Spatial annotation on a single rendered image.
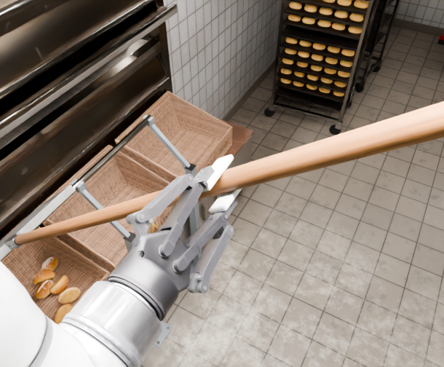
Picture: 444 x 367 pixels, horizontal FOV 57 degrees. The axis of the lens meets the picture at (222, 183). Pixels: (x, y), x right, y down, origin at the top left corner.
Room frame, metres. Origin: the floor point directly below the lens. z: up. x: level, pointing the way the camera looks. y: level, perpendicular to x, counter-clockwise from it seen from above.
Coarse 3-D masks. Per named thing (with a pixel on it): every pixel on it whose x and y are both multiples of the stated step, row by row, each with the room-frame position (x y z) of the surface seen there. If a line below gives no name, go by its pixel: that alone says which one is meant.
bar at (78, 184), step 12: (144, 120) 1.52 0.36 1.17; (132, 132) 1.44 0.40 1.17; (156, 132) 1.52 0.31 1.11; (120, 144) 1.36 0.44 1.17; (168, 144) 1.49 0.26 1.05; (108, 156) 1.28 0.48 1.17; (180, 156) 1.47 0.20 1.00; (96, 168) 1.21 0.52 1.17; (192, 168) 1.43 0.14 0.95; (84, 180) 1.15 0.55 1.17; (84, 192) 1.11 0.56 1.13; (60, 204) 1.02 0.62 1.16; (96, 204) 1.09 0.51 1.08; (48, 216) 0.96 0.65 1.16; (192, 216) 1.42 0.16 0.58; (36, 228) 0.91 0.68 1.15; (120, 228) 1.04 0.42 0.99; (192, 228) 1.43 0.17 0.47; (132, 240) 1.00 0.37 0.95; (192, 264) 1.48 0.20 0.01
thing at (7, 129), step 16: (144, 16) 2.12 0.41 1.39; (112, 32) 1.95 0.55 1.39; (128, 32) 1.93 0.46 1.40; (144, 32) 1.93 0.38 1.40; (96, 48) 1.78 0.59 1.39; (64, 64) 1.65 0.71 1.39; (80, 64) 1.63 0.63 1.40; (96, 64) 1.62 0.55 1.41; (32, 80) 1.53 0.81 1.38; (48, 80) 1.51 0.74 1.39; (80, 80) 1.52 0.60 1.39; (16, 96) 1.40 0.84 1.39; (32, 96) 1.39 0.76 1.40; (0, 112) 1.29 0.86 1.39; (32, 112) 1.29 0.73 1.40
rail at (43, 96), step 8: (168, 8) 2.14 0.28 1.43; (160, 16) 2.06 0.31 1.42; (144, 24) 1.96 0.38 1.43; (152, 24) 1.99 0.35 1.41; (136, 32) 1.88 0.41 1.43; (120, 40) 1.80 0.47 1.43; (128, 40) 1.82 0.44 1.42; (112, 48) 1.72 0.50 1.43; (96, 56) 1.65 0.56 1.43; (104, 56) 1.67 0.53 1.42; (88, 64) 1.58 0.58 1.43; (80, 72) 1.53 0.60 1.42; (64, 80) 1.46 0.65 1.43; (56, 88) 1.41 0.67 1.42; (40, 96) 1.35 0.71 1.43; (48, 96) 1.37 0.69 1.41; (32, 104) 1.30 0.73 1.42; (16, 112) 1.24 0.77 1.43; (24, 112) 1.26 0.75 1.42; (8, 120) 1.20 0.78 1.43; (0, 128) 1.16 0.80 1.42
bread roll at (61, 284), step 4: (64, 276) 1.01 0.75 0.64; (60, 280) 0.99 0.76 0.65; (64, 280) 0.99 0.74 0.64; (56, 284) 0.97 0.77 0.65; (60, 284) 0.97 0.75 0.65; (64, 284) 0.98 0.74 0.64; (52, 288) 0.95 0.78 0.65; (56, 288) 0.95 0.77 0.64; (60, 288) 0.95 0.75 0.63; (64, 288) 0.96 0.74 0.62; (52, 292) 0.94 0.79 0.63; (56, 292) 0.94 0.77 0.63; (60, 292) 0.95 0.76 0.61
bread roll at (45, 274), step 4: (40, 272) 1.03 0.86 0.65; (44, 272) 1.03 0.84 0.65; (48, 272) 1.03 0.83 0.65; (52, 272) 1.04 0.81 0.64; (36, 276) 1.01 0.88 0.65; (40, 276) 1.01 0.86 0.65; (44, 276) 1.01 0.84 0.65; (48, 276) 1.01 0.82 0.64; (52, 276) 1.02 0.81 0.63; (36, 280) 0.99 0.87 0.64; (40, 280) 0.99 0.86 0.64; (36, 284) 0.99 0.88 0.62
